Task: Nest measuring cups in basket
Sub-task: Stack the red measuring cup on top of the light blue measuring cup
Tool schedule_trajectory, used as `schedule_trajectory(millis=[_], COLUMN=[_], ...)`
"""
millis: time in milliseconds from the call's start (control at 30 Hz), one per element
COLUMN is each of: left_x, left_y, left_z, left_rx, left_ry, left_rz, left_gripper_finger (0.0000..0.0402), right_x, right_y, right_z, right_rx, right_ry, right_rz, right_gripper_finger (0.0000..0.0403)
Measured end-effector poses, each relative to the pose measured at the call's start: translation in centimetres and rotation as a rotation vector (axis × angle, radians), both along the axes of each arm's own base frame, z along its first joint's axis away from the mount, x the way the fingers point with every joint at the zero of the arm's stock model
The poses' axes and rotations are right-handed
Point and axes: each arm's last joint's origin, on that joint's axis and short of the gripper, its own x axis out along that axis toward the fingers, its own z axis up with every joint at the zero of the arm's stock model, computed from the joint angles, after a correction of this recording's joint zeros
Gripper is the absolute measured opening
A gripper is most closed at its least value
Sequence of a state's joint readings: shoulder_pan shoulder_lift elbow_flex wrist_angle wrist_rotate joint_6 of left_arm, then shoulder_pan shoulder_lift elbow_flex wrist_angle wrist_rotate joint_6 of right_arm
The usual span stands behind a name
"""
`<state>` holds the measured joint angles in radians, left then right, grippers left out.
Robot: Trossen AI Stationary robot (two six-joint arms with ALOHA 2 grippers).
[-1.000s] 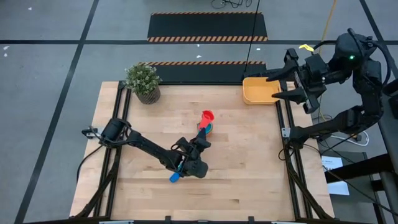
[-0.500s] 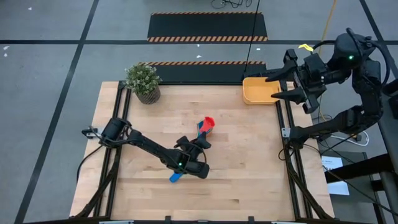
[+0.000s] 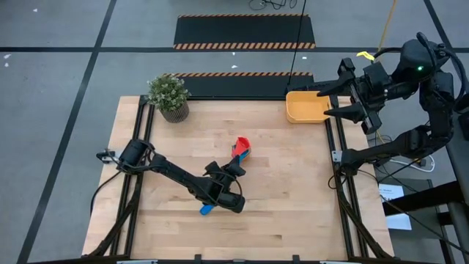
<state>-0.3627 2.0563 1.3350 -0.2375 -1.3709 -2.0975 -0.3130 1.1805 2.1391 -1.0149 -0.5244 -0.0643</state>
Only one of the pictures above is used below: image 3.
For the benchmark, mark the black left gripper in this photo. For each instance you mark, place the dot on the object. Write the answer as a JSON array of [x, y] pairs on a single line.
[[220, 187]]

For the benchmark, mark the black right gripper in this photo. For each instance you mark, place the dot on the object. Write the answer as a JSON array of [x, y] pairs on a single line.
[[370, 88]]

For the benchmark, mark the light blue measuring cup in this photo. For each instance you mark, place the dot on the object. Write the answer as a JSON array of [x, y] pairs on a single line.
[[244, 155]]

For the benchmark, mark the red measuring cup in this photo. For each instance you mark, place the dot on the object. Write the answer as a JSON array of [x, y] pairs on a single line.
[[242, 144]]

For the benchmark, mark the orange plastic basket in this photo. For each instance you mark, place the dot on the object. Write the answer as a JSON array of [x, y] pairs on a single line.
[[306, 108]]

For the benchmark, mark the small medium blue measuring cup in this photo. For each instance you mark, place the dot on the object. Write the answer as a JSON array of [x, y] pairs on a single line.
[[206, 210]]

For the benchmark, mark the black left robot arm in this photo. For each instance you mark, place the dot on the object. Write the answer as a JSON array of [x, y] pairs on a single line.
[[176, 176]]

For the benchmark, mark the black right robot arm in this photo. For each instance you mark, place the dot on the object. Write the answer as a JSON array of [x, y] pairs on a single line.
[[436, 91]]

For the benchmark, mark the black computer case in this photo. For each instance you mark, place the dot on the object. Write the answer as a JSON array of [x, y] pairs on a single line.
[[322, 85]]

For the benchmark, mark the small yellow tag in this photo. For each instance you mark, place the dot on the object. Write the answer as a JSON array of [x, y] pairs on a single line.
[[365, 55]]

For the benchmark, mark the black hazard-striped floor mat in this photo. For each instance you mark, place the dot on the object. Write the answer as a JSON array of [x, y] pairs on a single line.
[[242, 31], [238, 86]]

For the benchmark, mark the potted plant in slatted pot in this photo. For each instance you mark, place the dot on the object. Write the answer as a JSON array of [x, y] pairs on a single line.
[[168, 93]]

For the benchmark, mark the black metal beam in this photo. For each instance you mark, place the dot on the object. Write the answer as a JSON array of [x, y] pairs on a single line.
[[421, 201]]

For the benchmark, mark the white paper sheet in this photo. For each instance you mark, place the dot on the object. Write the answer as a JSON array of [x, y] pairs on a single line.
[[397, 221]]

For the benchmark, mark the black aluminium table frame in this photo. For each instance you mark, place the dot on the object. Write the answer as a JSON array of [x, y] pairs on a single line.
[[130, 227]]

